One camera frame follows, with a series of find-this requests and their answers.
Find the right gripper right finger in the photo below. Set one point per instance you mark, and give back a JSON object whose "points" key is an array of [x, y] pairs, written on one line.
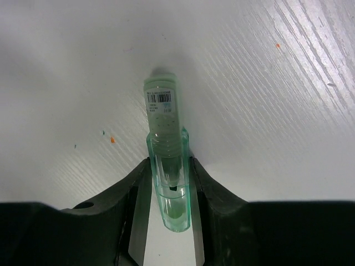
{"points": [[228, 230]]}

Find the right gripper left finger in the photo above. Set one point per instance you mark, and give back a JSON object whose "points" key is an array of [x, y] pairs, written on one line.
{"points": [[108, 229]]}

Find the clear green pen cap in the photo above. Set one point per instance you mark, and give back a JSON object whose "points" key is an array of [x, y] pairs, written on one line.
{"points": [[174, 206]]}

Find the green plastic tool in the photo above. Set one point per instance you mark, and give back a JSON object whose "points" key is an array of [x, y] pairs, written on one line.
{"points": [[162, 108]]}

